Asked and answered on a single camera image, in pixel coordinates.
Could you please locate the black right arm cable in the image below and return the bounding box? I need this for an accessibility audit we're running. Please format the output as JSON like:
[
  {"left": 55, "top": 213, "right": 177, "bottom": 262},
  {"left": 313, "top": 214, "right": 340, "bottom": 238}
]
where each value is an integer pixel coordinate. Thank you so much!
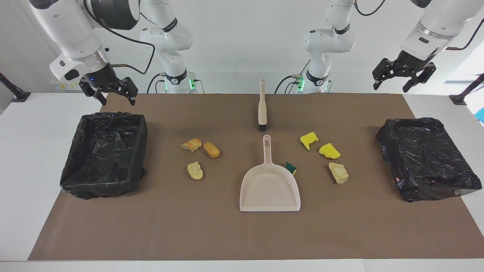
[{"left": 82, "top": 0, "right": 156, "bottom": 75}]

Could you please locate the orange striped croissant piece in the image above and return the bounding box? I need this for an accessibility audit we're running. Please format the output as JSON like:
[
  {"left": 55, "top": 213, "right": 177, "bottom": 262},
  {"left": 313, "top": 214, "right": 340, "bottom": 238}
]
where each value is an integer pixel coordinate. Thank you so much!
[{"left": 180, "top": 138, "right": 203, "bottom": 153}]

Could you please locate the black base cable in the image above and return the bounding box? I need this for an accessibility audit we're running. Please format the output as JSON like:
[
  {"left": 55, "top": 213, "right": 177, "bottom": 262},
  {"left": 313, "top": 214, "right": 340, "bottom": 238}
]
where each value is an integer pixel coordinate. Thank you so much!
[
  {"left": 274, "top": 59, "right": 311, "bottom": 94},
  {"left": 146, "top": 73, "right": 167, "bottom": 94}
]

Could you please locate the black left base cable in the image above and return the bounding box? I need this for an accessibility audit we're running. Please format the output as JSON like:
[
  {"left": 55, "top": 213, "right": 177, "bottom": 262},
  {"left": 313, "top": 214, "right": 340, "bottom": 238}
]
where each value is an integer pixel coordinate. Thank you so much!
[{"left": 274, "top": 59, "right": 311, "bottom": 94}]

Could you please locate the open bin with black bag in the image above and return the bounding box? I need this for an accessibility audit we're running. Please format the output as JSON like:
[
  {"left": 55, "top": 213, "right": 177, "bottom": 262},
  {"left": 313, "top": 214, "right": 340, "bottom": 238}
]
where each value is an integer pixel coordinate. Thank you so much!
[{"left": 59, "top": 111, "right": 149, "bottom": 200}]

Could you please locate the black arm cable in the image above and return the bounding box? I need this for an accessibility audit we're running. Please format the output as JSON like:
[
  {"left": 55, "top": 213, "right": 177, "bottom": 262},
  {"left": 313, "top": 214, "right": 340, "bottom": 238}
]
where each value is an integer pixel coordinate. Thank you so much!
[
  {"left": 82, "top": 0, "right": 156, "bottom": 75},
  {"left": 354, "top": 0, "right": 484, "bottom": 51}
]

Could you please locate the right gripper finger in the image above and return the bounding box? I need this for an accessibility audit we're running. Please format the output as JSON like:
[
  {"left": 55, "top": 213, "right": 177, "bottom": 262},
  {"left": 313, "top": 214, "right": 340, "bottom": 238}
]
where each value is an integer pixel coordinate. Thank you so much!
[
  {"left": 79, "top": 77, "right": 107, "bottom": 106},
  {"left": 120, "top": 77, "right": 139, "bottom": 105}
]

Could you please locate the black right base cable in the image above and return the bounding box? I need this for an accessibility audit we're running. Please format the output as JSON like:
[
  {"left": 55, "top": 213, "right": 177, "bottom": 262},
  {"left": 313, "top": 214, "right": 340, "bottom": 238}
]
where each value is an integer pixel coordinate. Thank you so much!
[{"left": 146, "top": 73, "right": 167, "bottom": 94}]

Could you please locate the brown paper table mat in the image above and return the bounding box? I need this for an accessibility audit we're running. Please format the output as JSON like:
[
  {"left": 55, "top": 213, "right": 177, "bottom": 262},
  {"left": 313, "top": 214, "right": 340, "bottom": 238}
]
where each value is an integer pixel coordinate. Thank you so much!
[{"left": 27, "top": 93, "right": 484, "bottom": 261}]

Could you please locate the pale yellow bread chunk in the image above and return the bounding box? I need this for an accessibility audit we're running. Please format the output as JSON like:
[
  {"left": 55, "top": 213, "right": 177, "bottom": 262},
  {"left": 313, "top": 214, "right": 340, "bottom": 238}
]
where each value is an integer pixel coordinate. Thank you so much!
[{"left": 187, "top": 161, "right": 204, "bottom": 181}]

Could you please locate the beige crumbly sponge piece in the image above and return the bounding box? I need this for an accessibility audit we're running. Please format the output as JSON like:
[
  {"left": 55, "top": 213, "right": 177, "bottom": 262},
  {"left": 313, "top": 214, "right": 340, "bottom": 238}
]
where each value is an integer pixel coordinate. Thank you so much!
[{"left": 328, "top": 162, "right": 349, "bottom": 185}]

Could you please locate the beige hand brush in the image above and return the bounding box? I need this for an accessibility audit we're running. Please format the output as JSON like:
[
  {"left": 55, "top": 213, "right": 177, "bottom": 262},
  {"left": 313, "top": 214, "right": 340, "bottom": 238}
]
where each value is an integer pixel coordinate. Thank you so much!
[{"left": 258, "top": 79, "right": 268, "bottom": 132}]

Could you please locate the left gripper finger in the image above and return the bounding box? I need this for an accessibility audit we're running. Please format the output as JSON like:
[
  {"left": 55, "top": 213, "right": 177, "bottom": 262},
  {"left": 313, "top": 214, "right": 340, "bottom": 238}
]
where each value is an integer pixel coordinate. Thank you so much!
[
  {"left": 402, "top": 62, "right": 436, "bottom": 93},
  {"left": 372, "top": 58, "right": 396, "bottom": 90}
]

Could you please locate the black stand foot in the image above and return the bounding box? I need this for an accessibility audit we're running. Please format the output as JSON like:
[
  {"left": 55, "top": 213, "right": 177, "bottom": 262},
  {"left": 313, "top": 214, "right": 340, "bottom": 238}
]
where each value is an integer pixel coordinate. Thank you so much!
[
  {"left": 0, "top": 73, "right": 31, "bottom": 103},
  {"left": 449, "top": 74, "right": 484, "bottom": 105}
]

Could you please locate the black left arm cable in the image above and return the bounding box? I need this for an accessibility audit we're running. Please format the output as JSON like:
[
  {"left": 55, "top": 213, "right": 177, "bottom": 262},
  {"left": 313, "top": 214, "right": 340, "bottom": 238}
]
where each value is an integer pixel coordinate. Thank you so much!
[{"left": 354, "top": 0, "right": 484, "bottom": 51}]

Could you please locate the beige plastic dustpan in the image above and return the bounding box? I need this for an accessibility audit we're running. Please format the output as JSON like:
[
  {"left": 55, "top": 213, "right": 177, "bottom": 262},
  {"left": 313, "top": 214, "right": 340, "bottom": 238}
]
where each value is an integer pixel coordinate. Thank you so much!
[{"left": 239, "top": 134, "right": 301, "bottom": 212}]

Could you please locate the bin wrapped in black bag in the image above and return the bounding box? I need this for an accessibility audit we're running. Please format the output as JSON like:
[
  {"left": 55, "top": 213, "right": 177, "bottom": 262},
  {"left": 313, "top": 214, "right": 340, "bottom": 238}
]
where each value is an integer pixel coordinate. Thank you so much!
[{"left": 375, "top": 117, "right": 483, "bottom": 203}]

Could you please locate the brown oval bread piece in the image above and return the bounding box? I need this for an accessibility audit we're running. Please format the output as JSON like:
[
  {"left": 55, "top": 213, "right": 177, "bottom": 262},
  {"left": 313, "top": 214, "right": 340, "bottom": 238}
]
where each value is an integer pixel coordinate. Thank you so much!
[{"left": 203, "top": 142, "right": 220, "bottom": 159}]

